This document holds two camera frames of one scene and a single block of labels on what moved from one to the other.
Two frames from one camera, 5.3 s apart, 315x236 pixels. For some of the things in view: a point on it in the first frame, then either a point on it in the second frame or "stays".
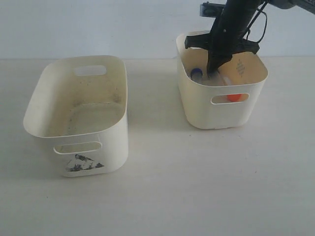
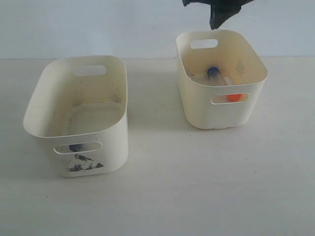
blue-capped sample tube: (213, 73) stays
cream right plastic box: (232, 98) stays
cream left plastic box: (79, 104) stays
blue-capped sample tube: (196, 75) → (76, 147)
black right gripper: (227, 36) → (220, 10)
